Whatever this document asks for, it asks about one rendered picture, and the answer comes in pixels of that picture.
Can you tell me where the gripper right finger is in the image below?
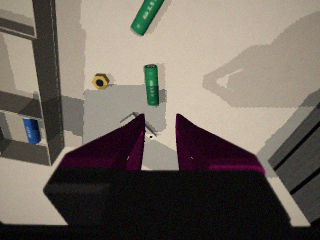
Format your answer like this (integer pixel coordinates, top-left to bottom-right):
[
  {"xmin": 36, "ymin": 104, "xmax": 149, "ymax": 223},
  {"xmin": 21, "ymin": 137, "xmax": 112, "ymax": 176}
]
[{"xmin": 175, "ymin": 114, "xmax": 265, "ymax": 175}]

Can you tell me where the green aa battery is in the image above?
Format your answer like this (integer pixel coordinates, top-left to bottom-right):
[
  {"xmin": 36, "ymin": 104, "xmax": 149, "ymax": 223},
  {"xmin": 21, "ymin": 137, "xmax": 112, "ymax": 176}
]
[
  {"xmin": 144, "ymin": 64, "xmax": 159, "ymax": 108},
  {"xmin": 131, "ymin": 0, "xmax": 164, "ymax": 36}
]

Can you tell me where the white domino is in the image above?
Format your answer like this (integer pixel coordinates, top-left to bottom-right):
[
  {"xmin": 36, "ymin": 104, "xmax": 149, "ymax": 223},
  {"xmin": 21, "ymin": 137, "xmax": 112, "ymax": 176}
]
[{"xmin": 120, "ymin": 113, "xmax": 157, "ymax": 144}]

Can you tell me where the blue aa battery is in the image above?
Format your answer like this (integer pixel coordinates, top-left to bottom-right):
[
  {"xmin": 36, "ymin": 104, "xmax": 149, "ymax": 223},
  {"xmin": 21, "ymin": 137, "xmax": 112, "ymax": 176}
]
[{"xmin": 23, "ymin": 117, "xmax": 41, "ymax": 144}]

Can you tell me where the brass hex nut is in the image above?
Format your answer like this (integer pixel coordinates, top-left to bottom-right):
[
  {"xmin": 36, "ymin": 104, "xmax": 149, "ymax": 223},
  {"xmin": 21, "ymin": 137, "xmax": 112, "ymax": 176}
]
[{"xmin": 92, "ymin": 73, "xmax": 110, "ymax": 90}]

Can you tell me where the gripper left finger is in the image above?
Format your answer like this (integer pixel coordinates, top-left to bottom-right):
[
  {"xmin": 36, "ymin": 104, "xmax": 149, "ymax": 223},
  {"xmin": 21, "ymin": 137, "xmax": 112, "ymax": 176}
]
[{"xmin": 55, "ymin": 114, "xmax": 145, "ymax": 170}]

